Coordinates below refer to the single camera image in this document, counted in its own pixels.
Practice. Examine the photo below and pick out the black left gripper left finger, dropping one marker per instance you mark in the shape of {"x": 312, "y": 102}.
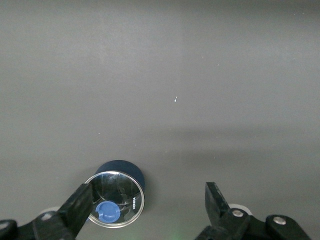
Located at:
{"x": 62, "y": 222}

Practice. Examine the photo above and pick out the dark blue saucepan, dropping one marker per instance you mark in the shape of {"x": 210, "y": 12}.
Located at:
{"x": 120, "y": 166}

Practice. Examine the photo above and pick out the dark grey table mat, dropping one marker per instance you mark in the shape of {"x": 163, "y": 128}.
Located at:
{"x": 160, "y": 75}

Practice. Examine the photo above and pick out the glass lid with blue knob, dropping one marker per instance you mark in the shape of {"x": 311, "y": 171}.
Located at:
{"x": 120, "y": 190}

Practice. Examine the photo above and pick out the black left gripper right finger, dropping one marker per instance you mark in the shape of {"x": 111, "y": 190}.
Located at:
{"x": 225, "y": 222}

